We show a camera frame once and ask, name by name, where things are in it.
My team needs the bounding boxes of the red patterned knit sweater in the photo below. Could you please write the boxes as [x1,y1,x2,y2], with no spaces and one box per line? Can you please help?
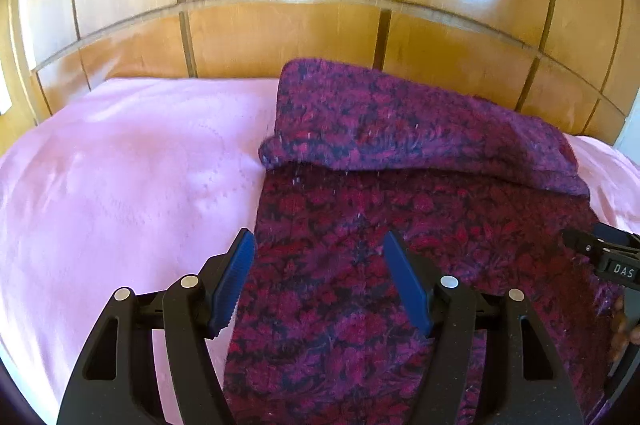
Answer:
[222,57,623,425]

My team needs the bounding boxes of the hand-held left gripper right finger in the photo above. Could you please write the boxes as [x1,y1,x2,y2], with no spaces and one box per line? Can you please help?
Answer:
[383,232,585,425]

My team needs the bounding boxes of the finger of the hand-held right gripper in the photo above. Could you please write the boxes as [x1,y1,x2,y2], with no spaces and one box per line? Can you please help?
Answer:
[561,225,640,264]

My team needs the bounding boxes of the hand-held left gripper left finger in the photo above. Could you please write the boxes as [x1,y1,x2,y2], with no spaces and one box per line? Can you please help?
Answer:
[56,228,258,425]

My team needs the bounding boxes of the pink bed sheet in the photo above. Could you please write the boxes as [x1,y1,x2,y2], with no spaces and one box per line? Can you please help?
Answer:
[0,77,640,425]

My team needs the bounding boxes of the person's right hand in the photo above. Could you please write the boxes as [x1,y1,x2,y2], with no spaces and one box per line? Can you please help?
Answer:
[609,290,640,364]

